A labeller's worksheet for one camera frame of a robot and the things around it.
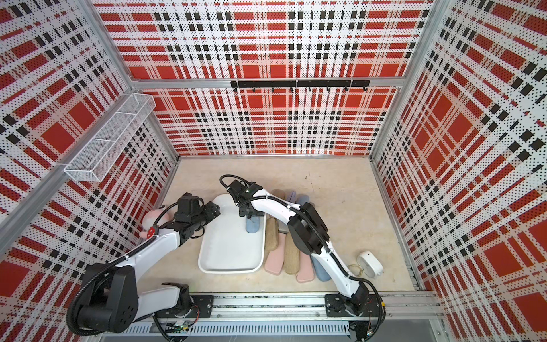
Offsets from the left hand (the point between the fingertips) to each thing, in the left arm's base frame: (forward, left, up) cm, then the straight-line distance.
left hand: (216, 210), depth 91 cm
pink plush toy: (-4, +30, -2) cm, 30 cm away
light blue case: (+9, -38, -5) cm, 39 cm away
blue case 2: (-24, -44, -5) cm, 50 cm away
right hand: (+2, -15, -4) cm, 16 cm away
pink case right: (-24, -38, -6) cm, 45 cm away
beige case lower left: (-10, -24, -2) cm, 26 cm away
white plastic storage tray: (-13, -5, -10) cm, 17 cm away
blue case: (-5, -15, -4) cm, 17 cm away
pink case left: (-20, -26, -4) cm, 33 cm away
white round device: (-23, -61, +1) cm, 65 cm away
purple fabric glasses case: (+6, -33, +1) cm, 33 cm away
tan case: (-20, -32, -1) cm, 38 cm away
